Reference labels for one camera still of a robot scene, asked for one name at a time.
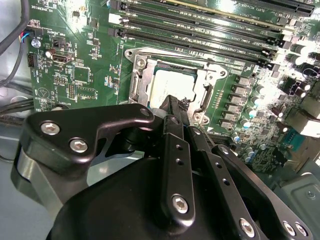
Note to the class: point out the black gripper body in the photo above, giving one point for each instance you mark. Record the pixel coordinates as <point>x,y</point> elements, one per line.
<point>120,205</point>

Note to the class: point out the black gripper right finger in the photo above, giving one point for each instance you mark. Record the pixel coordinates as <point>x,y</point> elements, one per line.
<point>250,195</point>

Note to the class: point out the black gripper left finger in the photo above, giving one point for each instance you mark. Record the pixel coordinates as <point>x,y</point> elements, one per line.
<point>62,125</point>

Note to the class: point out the silver CPU plate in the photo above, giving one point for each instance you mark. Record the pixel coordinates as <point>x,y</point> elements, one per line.
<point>172,85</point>

